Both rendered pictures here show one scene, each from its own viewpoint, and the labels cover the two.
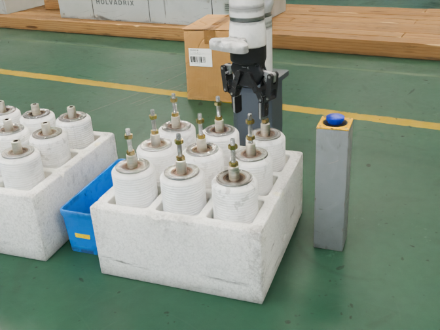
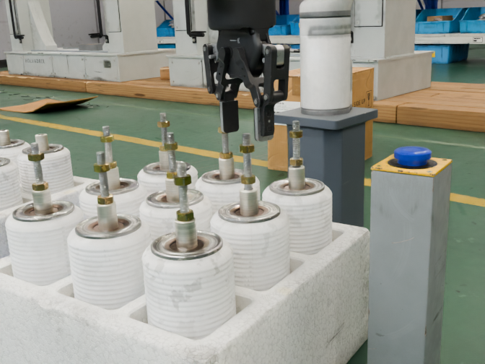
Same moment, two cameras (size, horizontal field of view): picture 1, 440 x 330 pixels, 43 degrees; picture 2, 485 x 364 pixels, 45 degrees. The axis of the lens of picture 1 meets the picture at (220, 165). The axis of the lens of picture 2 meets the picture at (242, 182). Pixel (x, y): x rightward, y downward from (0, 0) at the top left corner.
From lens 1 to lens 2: 0.60 m
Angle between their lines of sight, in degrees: 16
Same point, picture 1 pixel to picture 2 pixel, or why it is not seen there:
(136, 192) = (34, 256)
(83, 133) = (50, 173)
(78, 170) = not seen: hidden behind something
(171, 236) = (68, 343)
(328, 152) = (393, 219)
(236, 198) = (175, 282)
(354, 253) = not seen: outside the picture
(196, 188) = (121, 257)
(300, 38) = (440, 113)
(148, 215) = (37, 297)
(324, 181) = (385, 278)
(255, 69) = (248, 40)
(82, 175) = not seen: hidden behind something
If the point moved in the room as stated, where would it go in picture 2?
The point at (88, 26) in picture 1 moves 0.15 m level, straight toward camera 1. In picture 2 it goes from (194, 94) to (192, 98)
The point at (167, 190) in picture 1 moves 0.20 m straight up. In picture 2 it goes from (71, 256) to (47, 77)
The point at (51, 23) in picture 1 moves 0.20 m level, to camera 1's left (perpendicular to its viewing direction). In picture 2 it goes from (158, 91) to (128, 92)
